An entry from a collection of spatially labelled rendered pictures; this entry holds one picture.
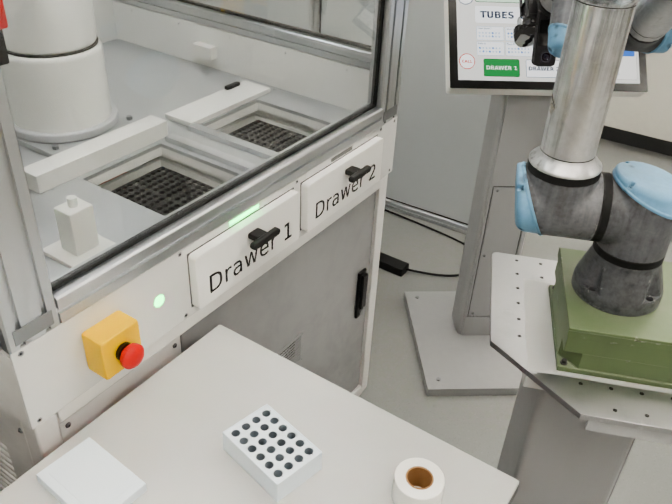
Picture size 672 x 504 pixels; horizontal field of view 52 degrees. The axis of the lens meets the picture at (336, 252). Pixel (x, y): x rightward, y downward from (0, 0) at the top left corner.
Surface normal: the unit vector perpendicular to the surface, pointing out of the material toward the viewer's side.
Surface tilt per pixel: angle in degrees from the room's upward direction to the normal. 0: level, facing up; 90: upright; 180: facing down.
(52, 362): 90
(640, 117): 90
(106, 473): 0
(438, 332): 5
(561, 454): 90
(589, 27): 91
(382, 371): 0
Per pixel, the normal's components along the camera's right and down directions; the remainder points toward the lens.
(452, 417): 0.04, -0.83
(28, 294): 0.83, 0.35
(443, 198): -0.51, 0.47
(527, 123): 0.07, 0.56
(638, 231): -0.20, 0.56
